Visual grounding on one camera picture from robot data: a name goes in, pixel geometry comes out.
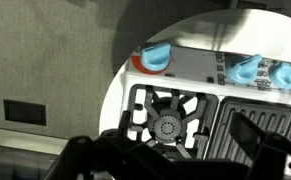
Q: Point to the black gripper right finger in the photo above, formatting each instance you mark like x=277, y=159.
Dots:
x=248, y=133

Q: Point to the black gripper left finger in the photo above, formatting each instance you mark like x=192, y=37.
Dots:
x=125, y=121

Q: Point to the large blue stove knob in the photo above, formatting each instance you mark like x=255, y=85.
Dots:
x=155, y=56

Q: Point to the grey toy kitchen stove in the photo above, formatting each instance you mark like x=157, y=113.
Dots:
x=198, y=73

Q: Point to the black ribbed grill plate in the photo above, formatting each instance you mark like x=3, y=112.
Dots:
x=271, y=115

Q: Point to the black burner grate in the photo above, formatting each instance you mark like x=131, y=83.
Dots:
x=167, y=125

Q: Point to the dark floor outlet box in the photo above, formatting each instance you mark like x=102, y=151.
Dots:
x=24, y=112

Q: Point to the dark framed glass partition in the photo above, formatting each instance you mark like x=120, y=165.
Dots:
x=15, y=163

